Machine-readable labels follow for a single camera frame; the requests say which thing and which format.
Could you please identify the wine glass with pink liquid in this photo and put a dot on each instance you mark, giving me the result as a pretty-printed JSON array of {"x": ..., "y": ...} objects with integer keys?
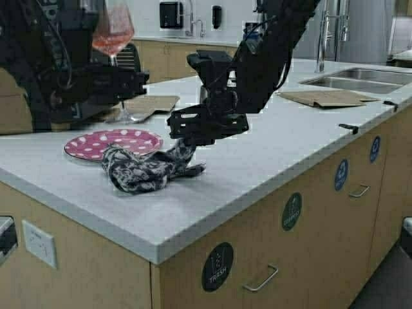
[{"x": 113, "y": 32}]

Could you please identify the black round trash sticker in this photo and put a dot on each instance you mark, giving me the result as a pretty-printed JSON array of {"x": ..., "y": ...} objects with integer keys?
[{"x": 217, "y": 267}]

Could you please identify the flat brown cardboard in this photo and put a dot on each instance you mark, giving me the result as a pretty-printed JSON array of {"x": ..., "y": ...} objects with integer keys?
[
  {"x": 328, "y": 99},
  {"x": 146, "y": 105}
]

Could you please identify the pink polka dot plate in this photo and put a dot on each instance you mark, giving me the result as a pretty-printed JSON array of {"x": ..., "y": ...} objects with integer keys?
[{"x": 91, "y": 146}]

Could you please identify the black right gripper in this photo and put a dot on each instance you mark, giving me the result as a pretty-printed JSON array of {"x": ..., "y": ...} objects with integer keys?
[{"x": 195, "y": 125}]

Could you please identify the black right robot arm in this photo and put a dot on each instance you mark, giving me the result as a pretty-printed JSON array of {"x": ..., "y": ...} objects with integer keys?
[{"x": 242, "y": 84}]

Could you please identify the island chrome faucet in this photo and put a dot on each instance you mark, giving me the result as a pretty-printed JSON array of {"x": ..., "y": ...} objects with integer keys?
[{"x": 334, "y": 30}]

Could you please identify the white island power outlet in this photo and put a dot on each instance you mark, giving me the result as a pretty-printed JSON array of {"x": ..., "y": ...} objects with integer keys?
[{"x": 40, "y": 244}]

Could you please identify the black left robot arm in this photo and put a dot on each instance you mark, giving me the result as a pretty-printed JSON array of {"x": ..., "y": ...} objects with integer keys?
[{"x": 59, "y": 63}]

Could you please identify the black clip on edge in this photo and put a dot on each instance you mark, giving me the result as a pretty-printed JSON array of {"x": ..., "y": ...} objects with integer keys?
[{"x": 352, "y": 128}]

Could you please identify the blue round recycling sticker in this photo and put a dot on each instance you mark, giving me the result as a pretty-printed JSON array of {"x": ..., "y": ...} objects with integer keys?
[{"x": 341, "y": 174}]

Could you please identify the green round compost sticker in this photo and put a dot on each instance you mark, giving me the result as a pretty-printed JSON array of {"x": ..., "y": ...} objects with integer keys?
[{"x": 292, "y": 211}]

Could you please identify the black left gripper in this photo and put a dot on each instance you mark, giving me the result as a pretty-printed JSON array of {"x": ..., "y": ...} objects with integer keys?
[{"x": 110, "y": 82}]

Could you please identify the island stainless steel sink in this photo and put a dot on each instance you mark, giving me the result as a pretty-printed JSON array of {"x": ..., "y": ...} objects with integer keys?
[{"x": 367, "y": 80}]

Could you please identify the black paper towel dispenser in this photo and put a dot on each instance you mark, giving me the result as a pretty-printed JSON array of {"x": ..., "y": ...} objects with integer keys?
[{"x": 171, "y": 15}]

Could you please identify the flat brown cardboard right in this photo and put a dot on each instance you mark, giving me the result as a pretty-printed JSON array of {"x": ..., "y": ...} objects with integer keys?
[{"x": 328, "y": 99}]

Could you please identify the black white floral cloth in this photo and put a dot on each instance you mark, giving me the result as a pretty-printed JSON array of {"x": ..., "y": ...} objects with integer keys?
[{"x": 136, "y": 174}]

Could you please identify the flat brown cardboard left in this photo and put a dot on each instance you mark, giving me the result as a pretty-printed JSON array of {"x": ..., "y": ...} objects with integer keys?
[{"x": 146, "y": 105}]

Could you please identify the chrome spring kitchen faucet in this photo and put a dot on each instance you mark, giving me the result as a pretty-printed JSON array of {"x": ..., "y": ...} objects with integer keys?
[{"x": 192, "y": 21}]

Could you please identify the black wall soap dispenser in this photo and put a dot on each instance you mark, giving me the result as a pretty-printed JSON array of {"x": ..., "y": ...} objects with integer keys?
[{"x": 216, "y": 16}]

